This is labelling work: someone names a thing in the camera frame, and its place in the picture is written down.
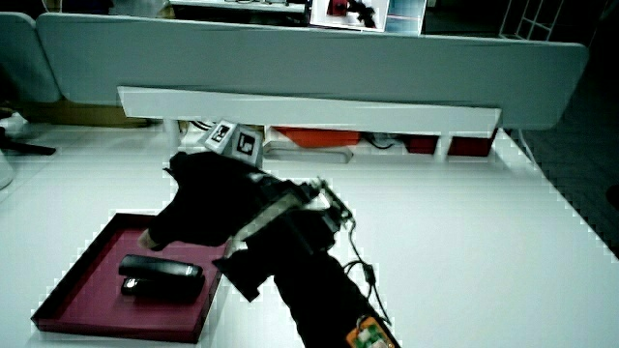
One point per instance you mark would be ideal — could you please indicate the black stand base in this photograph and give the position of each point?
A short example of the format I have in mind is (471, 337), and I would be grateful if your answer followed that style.
(21, 145)

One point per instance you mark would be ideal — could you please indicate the person's right hand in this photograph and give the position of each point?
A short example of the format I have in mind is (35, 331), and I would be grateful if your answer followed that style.
(213, 193)

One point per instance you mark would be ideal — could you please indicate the person's right forearm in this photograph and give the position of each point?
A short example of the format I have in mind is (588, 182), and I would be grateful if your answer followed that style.
(319, 295)

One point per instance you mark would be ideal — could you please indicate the blue grey card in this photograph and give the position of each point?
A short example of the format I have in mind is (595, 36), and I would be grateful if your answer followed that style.
(406, 17)

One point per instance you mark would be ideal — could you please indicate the short grey divider panel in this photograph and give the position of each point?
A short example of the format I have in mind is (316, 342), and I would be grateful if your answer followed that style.
(24, 58)

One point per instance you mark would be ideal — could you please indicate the dark red square plate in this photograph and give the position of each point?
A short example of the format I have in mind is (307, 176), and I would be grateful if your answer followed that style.
(97, 299)

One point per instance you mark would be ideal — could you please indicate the white framed picture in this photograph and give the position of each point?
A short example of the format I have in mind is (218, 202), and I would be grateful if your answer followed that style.
(348, 13)

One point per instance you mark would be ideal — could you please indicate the dark red box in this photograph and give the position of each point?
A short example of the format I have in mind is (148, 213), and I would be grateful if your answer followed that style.
(464, 146)

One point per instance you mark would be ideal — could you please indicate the orange red box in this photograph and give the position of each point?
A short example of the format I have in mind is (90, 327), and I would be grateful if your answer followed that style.
(319, 136)

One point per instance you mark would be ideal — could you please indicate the orange green sensor board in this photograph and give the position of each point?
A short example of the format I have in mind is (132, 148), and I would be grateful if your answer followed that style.
(370, 335)

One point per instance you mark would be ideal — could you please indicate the flat white keyboard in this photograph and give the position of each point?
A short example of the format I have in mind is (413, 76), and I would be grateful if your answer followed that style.
(309, 154)

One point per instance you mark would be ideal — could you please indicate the brown cardboard box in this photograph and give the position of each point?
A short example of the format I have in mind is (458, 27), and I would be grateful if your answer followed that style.
(77, 115)

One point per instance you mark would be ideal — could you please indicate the black stapler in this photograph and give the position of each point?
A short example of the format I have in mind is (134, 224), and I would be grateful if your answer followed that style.
(162, 278)

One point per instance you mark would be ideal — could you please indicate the long grey divider panel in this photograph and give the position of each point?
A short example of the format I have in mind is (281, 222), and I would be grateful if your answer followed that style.
(338, 63)

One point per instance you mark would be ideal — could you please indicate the white desk riser shelf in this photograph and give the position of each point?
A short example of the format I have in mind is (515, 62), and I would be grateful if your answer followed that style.
(309, 111)

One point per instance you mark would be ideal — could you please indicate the clear plastic container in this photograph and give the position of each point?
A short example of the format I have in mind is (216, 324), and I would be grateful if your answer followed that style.
(5, 169)

